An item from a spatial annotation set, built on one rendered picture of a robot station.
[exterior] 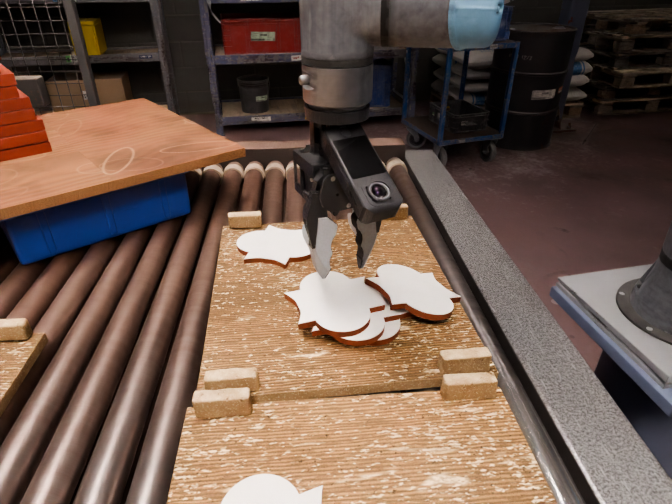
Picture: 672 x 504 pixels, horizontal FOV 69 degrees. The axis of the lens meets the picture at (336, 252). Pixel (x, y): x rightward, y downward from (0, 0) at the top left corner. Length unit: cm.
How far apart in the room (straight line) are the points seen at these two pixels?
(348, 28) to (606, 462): 50
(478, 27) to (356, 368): 38
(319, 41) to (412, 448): 41
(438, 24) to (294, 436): 42
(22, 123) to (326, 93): 67
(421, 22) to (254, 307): 42
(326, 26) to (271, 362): 37
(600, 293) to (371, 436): 50
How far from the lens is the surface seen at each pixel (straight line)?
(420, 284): 71
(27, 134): 106
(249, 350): 63
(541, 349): 70
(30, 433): 65
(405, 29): 50
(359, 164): 51
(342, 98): 52
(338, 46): 51
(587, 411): 65
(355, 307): 64
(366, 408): 56
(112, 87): 482
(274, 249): 80
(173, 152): 98
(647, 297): 85
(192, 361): 66
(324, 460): 52
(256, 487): 49
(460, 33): 51
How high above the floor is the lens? 135
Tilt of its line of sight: 31 degrees down
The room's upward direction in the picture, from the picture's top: straight up
